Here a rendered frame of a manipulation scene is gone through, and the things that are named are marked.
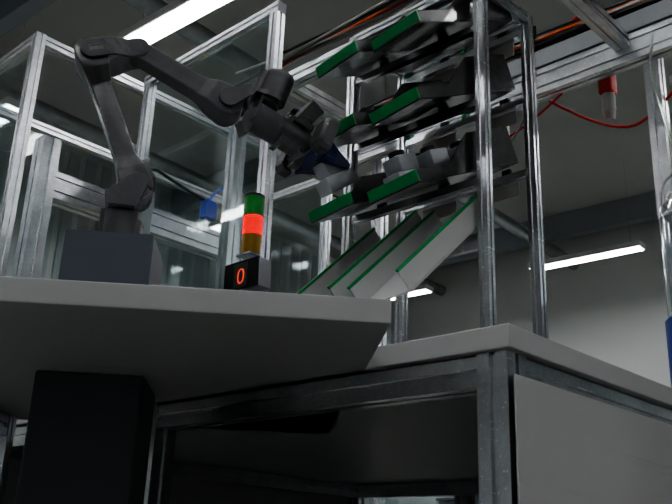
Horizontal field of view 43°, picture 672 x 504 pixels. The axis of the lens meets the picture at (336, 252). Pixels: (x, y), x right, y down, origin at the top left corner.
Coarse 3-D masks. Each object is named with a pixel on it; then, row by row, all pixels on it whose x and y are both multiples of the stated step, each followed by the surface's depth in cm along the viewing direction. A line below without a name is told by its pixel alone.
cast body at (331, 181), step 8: (320, 168) 162; (328, 168) 160; (336, 168) 161; (320, 176) 163; (328, 176) 161; (336, 176) 161; (344, 176) 162; (352, 176) 163; (320, 184) 162; (328, 184) 160; (336, 184) 161; (344, 184) 162; (320, 192) 163; (328, 192) 161
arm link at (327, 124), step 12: (288, 120) 158; (324, 120) 155; (336, 120) 156; (276, 132) 157; (288, 132) 157; (300, 132) 158; (324, 132) 153; (336, 132) 154; (276, 144) 158; (288, 144) 158; (300, 144) 158; (312, 144) 155; (324, 144) 153; (288, 156) 162; (276, 168) 167; (288, 168) 165
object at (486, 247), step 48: (432, 0) 174; (480, 0) 164; (480, 48) 161; (528, 48) 175; (480, 96) 158; (528, 96) 172; (480, 144) 155; (528, 144) 169; (480, 192) 152; (528, 192) 165; (480, 240) 149; (480, 288) 146
